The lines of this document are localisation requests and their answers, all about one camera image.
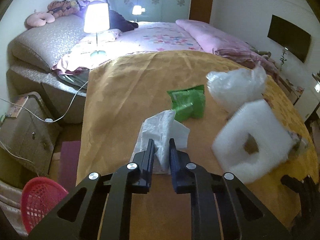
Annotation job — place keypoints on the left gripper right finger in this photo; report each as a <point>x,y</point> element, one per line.
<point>182,181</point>

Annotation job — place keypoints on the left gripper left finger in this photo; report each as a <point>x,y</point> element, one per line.
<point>141,181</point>

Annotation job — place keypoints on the white tissue paper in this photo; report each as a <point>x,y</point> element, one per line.
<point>162,139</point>

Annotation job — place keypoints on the white foam packing block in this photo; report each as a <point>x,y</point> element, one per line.
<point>252,143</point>

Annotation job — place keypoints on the green snack wrapper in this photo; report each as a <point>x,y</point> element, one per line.
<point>188,103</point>

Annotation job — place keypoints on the clear bubble plastic bag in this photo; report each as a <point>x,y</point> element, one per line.
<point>234,88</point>

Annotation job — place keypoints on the golden yellow bedspread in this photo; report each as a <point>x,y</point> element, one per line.
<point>124,92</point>

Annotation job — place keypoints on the pink plastic laundry basket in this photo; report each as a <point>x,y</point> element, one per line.
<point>39,196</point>

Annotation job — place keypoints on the grey upholstered nightstand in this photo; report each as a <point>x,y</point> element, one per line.
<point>28,138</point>

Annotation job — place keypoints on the beige patterned curtain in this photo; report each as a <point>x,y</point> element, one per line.
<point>11,206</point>

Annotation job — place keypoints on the pink folded quilt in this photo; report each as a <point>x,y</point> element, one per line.
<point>222,44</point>

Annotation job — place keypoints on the pink floral bed sheet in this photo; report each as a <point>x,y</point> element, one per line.
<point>93,50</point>

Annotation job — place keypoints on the magazine on nightstand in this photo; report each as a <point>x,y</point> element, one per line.
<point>16,108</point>

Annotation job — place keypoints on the dark purple plush pillow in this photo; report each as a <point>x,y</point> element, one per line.
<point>117,21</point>

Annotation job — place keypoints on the grey padded headboard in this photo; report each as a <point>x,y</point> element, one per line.
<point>45,46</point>

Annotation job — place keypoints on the lit table lamp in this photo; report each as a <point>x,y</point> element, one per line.
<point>97,20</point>

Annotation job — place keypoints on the brown wooden door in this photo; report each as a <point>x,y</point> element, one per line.
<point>200,10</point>

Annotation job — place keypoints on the brown plush toys pile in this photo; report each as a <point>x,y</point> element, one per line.
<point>65,8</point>

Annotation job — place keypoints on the pink plush toy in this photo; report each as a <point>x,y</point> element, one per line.
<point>39,19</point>

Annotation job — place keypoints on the grey bed frame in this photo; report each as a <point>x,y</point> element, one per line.
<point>64,95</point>

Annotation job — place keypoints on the wall mounted black television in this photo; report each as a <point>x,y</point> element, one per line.
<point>291,37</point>

